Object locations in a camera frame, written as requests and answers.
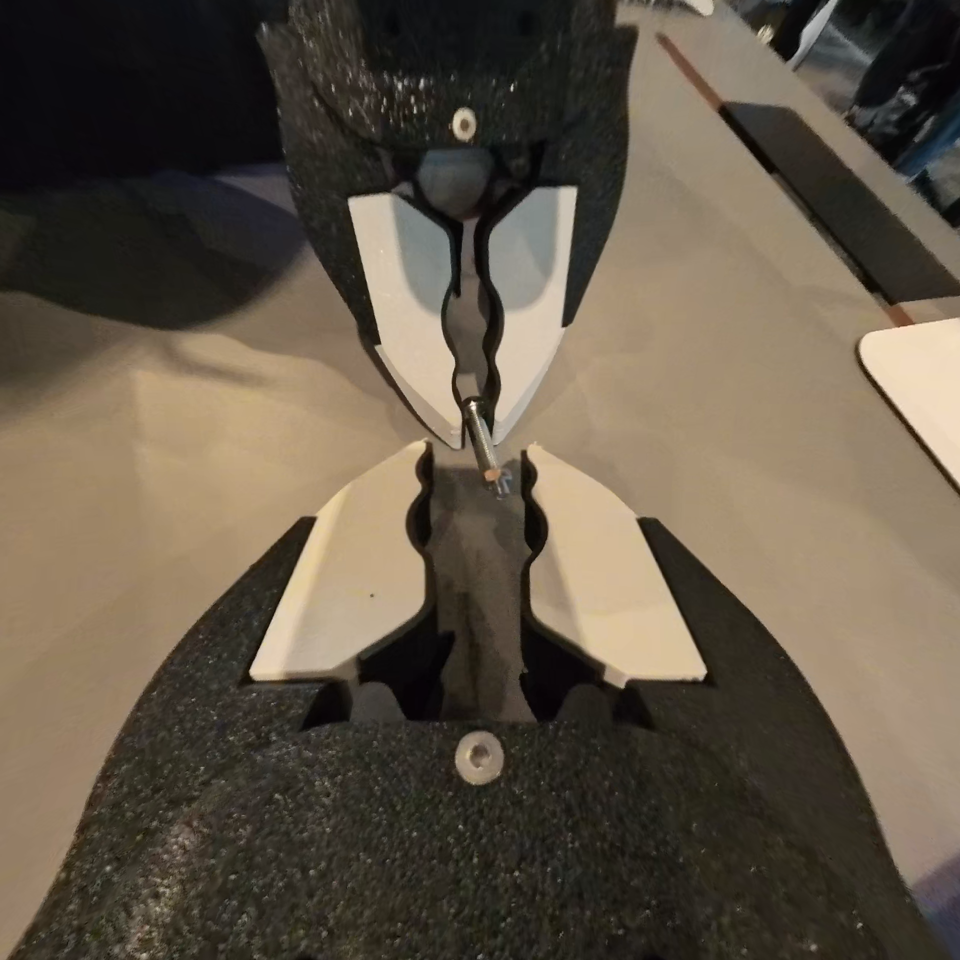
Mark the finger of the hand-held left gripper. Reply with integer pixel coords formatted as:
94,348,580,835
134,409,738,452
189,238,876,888
348,190,470,451
480,185,579,442

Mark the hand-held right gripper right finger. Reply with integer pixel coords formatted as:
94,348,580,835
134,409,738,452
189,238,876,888
519,442,710,688

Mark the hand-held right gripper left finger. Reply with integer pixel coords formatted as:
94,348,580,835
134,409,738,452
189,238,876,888
249,438,453,684

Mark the silver threaded bolt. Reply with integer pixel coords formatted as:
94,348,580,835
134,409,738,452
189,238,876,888
461,395,501,483

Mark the black flat panel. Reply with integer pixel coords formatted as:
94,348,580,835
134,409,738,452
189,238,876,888
718,101,960,306

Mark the white flat board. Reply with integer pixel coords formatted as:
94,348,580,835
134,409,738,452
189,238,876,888
858,318,960,494

